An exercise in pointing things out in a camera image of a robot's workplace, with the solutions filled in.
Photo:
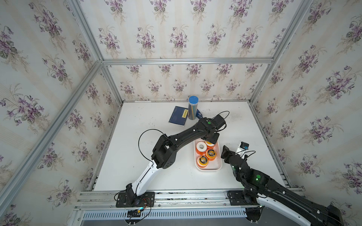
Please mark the white plastic storage box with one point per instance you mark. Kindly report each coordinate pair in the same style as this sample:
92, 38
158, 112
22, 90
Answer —
214, 165

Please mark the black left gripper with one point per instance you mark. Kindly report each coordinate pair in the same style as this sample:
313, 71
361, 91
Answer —
214, 141

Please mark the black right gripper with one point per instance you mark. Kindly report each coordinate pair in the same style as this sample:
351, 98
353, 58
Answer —
229, 155

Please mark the striped cylinder with blue lid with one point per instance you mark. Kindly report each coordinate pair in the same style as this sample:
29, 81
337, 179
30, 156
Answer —
193, 107

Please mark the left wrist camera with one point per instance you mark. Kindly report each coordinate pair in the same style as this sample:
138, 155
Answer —
219, 122

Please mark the dark blue book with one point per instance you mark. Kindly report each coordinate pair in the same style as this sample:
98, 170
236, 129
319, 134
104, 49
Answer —
179, 116

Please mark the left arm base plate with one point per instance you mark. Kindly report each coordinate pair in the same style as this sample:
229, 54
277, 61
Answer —
124, 200

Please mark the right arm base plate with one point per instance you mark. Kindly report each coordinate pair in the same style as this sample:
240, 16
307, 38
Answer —
242, 198

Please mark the aluminium mounting rail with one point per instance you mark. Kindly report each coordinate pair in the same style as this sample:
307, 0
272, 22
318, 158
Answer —
159, 199

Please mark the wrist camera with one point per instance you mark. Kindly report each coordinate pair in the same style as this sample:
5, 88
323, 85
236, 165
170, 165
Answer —
219, 122
243, 147

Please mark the small circuit board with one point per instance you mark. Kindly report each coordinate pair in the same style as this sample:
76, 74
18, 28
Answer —
134, 213

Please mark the yellow black tape roll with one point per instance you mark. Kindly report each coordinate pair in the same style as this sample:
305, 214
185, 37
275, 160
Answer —
211, 154
202, 161

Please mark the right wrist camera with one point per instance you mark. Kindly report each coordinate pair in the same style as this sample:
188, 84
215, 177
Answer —
243, 147

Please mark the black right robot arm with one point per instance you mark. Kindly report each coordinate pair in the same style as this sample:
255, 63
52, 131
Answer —
261, 191

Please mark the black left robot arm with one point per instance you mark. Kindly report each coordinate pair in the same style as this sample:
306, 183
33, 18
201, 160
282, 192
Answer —
165, 151

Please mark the orange tape roll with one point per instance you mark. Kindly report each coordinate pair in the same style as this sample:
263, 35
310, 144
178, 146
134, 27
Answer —
209, 145
201, 148

